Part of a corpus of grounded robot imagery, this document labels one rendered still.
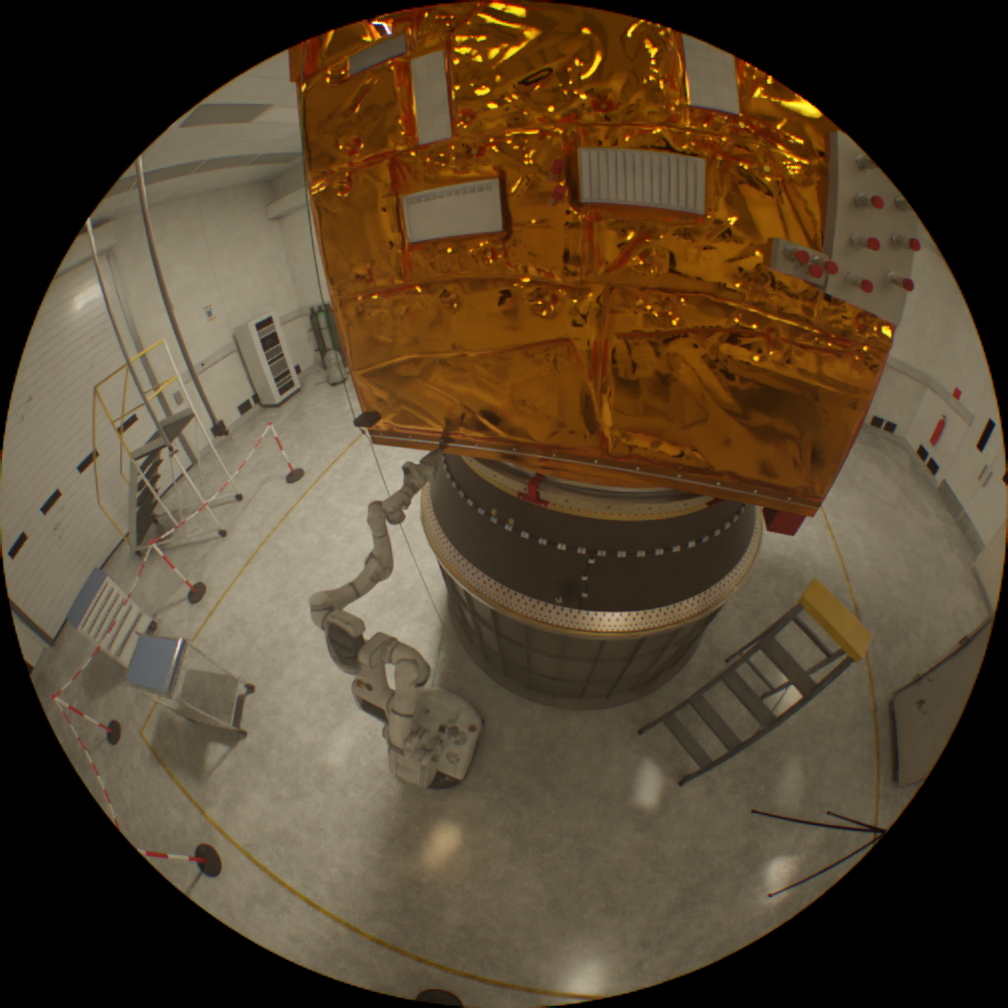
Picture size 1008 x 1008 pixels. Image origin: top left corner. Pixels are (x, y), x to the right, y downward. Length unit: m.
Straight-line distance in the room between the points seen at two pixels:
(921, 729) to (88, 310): 11.17
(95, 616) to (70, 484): 3.28
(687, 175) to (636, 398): 0.69
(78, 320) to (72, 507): 3.04
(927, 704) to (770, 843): 1.70
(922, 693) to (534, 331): 3.88
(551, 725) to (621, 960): 1.91
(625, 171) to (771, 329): 0.57
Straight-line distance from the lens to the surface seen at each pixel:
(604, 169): 1.07
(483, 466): 1.48
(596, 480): 1.33
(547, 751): 2.62
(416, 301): 1.23
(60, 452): 7.43
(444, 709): 2.42
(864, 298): 1.19
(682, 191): 1.06
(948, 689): 3.71
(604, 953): 2.93
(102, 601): 4.71
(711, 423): 1.18
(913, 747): 3.93
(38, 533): 7.59
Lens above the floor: 2.60
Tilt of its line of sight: 43 degrees down
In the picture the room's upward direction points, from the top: 6 degrees counter-clockwise
